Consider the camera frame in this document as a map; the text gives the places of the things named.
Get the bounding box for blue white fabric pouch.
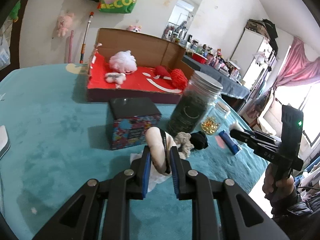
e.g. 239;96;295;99
219;130;241;155

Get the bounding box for white tissue cloth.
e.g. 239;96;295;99
129;152;173;193

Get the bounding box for black scrunchie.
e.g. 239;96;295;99
190;131;208;150

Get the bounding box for beige fluffy scrunchie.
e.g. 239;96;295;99
174;132;194;159

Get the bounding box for red knitted net ball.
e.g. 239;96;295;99
170;69;188;90

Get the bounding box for white plush sheep toy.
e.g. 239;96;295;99
105;72;126;85

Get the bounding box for white mesh bath pouf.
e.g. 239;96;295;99
108;50;137;75

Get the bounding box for white sock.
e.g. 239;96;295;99
229;120;244;132

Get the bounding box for person right hand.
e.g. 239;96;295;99
262;164;295;198

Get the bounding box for small glass capsule jar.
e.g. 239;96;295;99
201;101;231;135

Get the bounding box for teal table blanket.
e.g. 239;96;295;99
1;64;267;239

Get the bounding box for pink curtain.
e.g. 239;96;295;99
273;37;320;89

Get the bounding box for dark cloth side table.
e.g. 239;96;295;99
182;55;250;100

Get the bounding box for floral beauty cream box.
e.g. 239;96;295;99
106;98;162;150

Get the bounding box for large glass tea jar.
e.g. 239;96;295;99
166;71;223;137

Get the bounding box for white wardrobe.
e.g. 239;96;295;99
231;28;266;69

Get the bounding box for white charger device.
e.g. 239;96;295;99
0;125;10;159

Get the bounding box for red basin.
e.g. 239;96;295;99
191;53;208;64

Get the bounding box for cardboard box red lining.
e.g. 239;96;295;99
86;28;194;104

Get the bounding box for mop pole orange grips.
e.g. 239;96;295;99
79;11;94;64

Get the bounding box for pink fox plush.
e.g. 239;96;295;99
127;25;142;33

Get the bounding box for pink bunny plush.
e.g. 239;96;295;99
56;13;74;37

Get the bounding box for green plush toy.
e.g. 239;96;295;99
9;0;21;22

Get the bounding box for wall mirror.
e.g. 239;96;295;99
167;0;203;40

